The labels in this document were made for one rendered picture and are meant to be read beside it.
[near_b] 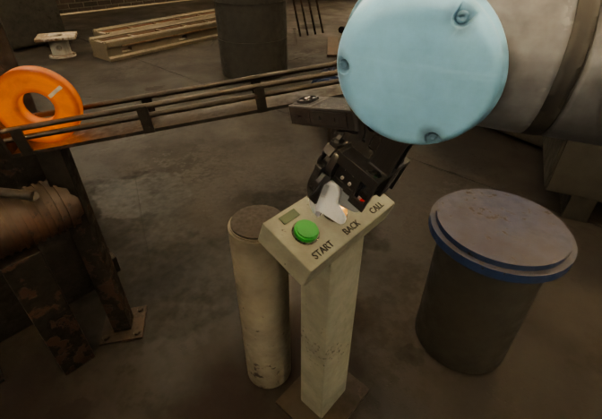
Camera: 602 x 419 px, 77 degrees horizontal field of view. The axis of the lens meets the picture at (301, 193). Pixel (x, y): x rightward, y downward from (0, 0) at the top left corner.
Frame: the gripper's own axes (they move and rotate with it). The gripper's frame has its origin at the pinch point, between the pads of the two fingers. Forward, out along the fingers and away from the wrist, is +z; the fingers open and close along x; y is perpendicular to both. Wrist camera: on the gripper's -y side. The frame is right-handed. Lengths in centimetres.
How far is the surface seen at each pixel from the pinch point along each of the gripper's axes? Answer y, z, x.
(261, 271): -5.0, 25.9, -0.5
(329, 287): 7.5, 17.1, 2.5
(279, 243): -1.2, 7.4, -4.6
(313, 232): 1.1, 5.5, 0.2
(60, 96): -55, 13, -13
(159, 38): -323, 176, 174
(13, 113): -59, 18, -21
